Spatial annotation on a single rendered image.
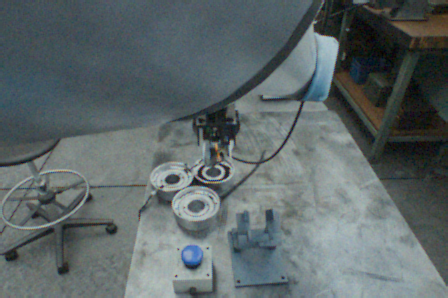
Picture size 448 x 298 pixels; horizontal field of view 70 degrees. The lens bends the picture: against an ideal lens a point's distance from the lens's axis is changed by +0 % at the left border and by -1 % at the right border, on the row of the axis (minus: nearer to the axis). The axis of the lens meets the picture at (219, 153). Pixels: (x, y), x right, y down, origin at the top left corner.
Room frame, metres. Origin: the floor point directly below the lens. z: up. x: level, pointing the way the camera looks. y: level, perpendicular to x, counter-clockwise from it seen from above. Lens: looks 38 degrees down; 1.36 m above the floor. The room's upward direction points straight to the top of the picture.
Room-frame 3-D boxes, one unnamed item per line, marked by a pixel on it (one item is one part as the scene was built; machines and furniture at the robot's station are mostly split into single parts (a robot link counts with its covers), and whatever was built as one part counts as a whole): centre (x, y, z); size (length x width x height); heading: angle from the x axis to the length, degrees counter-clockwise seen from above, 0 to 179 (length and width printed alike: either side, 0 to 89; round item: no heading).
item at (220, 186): (0.61, 0.02, 0.82); 0.10 x 0.10 x 0.04
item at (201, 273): (0.34, 0.05, 0.82); 0.08 x 0.07 x 0.05; 2
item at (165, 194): (0.58, 0.12, 0.82); 0.10 x 0.10 x 0.04
